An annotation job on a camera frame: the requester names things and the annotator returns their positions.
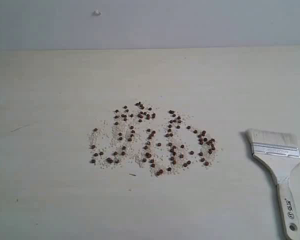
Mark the white paint brush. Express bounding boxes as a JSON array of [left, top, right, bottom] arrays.
[[246, 128, 300, 240]]

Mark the pile of rice and pellets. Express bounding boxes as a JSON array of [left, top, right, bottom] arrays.
[[88, 101, 218, 177]]

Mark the white wall plug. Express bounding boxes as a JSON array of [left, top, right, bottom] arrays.
[[92, 9, 102, 17]]

